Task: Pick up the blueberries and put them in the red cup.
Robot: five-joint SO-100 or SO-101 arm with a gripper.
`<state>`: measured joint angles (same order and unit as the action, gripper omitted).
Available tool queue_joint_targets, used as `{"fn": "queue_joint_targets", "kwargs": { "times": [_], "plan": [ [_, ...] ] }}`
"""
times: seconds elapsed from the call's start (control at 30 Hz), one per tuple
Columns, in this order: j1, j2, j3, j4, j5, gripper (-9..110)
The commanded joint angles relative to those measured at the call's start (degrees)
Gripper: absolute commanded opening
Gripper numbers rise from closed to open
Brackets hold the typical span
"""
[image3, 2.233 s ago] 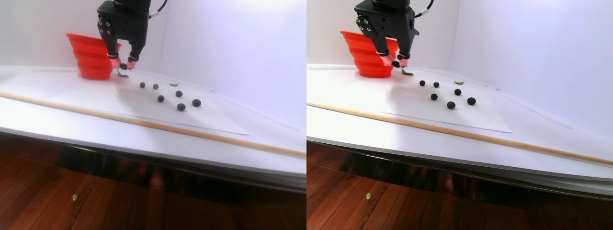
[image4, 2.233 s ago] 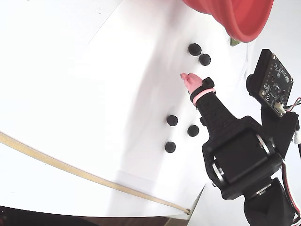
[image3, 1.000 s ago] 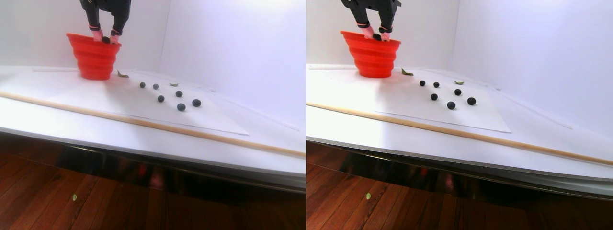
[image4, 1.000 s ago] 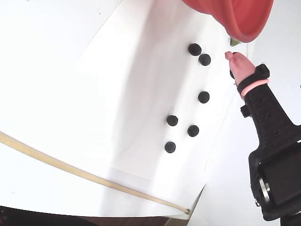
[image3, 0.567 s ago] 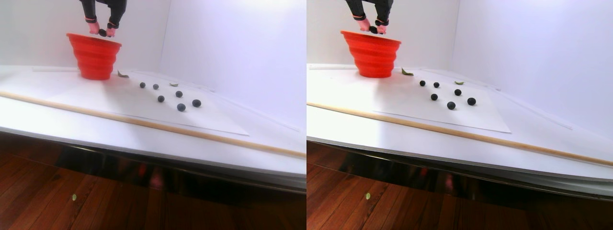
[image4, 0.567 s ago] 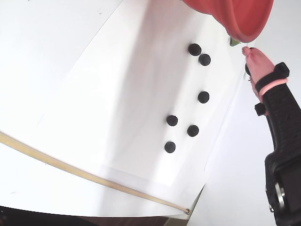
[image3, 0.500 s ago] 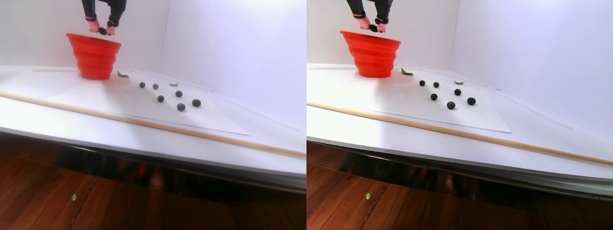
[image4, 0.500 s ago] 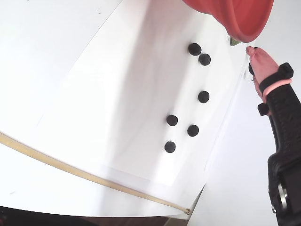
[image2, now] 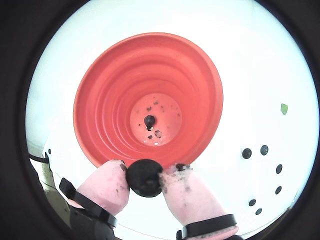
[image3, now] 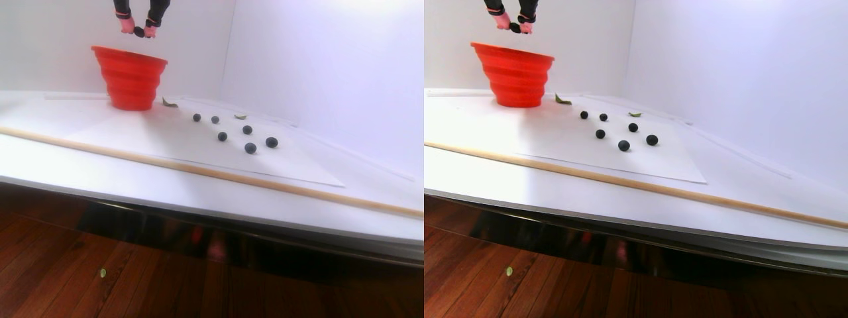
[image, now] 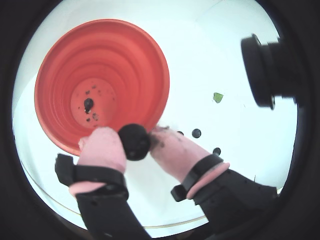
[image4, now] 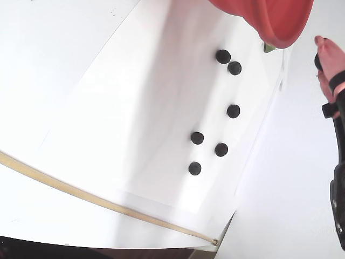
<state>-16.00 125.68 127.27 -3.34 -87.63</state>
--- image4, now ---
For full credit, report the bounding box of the pink-tipped gripper finger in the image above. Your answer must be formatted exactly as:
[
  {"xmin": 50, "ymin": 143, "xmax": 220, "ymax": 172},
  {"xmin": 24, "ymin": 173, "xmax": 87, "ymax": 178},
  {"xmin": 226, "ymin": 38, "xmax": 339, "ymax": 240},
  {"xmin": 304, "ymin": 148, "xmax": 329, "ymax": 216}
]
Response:
[
  {"xmin": 314, "ymin": 35, "xmax": 345, "ymax": 165},
  {"xmin": 317, "ymin": 70, "xmax": 337, "ymax": 119}
]

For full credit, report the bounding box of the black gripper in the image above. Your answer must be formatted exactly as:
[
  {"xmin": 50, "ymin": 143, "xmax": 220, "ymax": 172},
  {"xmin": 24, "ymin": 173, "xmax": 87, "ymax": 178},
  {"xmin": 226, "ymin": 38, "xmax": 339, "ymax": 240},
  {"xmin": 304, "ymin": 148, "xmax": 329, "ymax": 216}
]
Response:
[{"xmin": 329, "ymin": 161, "xmax": 345, "ymax": 251}]

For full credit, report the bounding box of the white paper sheet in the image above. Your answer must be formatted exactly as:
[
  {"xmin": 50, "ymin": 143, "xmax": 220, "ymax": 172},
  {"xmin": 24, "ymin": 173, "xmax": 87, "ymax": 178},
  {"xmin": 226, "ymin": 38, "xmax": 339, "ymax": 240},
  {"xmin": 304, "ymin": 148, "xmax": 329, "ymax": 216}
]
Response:
[{"xmin": 37, "ymin": 0, "xmax": 288, "ymax": 215}]

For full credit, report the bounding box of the red collapsible silicone cup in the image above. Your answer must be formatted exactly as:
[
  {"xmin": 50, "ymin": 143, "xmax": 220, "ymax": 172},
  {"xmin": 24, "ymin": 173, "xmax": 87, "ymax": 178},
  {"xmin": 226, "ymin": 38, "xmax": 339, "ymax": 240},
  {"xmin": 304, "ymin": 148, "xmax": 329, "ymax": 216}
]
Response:
[{"xmin": 209, "ymin": 0, "xmax": 315, "ymax": 50}]

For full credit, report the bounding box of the long wooden stick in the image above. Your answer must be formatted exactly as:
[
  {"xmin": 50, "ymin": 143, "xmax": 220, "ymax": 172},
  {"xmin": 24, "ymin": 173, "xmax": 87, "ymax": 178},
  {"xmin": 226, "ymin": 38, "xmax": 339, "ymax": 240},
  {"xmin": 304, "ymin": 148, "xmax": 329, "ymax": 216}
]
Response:
[{"xmin": 0, "ymin": 151, "xmax": 218, "ymax": 246}]

